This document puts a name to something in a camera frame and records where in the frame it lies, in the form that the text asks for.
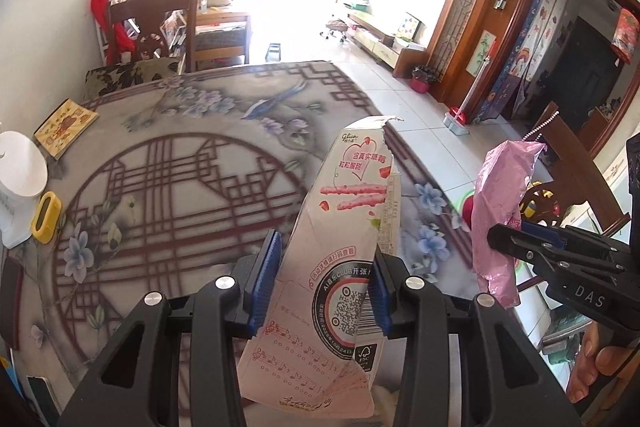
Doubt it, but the yellow printed book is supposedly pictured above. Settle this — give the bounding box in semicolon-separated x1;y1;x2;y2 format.
34;98;99;160

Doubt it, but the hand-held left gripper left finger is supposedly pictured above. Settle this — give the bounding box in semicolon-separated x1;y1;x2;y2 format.
57;229;282;427

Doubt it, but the yellow plastic holder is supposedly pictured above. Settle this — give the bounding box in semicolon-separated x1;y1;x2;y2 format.
31;191;63;244

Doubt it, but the television cabinet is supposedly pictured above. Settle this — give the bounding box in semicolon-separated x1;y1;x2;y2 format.
347;9;428;80

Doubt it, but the bamboo wall scroll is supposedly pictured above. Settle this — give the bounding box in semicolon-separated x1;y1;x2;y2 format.
467;31;497;78

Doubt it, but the rolling stool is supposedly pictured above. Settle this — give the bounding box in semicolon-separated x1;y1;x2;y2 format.
325;19;349;44

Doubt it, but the white kettle yellow handle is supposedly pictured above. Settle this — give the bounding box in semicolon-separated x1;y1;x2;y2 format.
0;131;49;248

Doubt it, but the carved wooden chair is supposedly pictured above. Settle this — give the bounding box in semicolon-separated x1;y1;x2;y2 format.
515;102;633;238

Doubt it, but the broom with dustpan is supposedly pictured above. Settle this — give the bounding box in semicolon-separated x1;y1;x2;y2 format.
443;52;493;136

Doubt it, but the red green round stool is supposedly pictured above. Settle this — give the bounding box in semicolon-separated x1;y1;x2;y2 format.
457;187;481;233

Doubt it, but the red trash bin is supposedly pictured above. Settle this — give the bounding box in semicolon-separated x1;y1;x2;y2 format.
409;64;440;94

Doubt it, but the floral seat cushion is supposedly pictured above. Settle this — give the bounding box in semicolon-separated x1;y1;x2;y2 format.
84;58;182;100

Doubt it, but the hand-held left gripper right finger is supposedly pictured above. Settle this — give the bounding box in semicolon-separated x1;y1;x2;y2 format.
367;251;583;427

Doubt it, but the dark entrance door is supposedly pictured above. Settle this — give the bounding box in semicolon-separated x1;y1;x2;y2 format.
530;14;626;132

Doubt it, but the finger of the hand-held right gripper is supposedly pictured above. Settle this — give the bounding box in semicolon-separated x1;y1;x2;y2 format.
520;219;568;238
487;224;576;280

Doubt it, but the red cloth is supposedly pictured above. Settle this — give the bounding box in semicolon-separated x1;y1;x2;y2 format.
91;0;143;65

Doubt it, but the colourful puzzle picture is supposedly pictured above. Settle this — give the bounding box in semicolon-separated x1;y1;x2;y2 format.
397;13;423;42

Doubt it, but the red door ornament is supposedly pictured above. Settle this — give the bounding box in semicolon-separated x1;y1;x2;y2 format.
612;8;640;66

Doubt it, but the pink white snack box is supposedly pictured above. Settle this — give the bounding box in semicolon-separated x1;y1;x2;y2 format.
236;116;403;419

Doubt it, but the dark flat object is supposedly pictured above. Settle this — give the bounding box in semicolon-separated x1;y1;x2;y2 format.
0;254;25;352

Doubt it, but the pink foil wrapper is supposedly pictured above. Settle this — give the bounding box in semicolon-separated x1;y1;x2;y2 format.
472;141;548;310

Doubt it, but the printed door curtain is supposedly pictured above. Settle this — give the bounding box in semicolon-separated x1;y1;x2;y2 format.
477;0;571;122

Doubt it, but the person's right hand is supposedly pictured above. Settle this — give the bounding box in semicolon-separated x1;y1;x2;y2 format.
565;321;640;403

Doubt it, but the wooden sofa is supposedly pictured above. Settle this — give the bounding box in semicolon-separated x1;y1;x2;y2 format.
165;0;251;65

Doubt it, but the wooden dining chair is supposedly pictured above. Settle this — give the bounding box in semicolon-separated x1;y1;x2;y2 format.
106;0;202;75

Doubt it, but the white bead string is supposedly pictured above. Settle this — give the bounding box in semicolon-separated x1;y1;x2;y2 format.
522;113;559;142

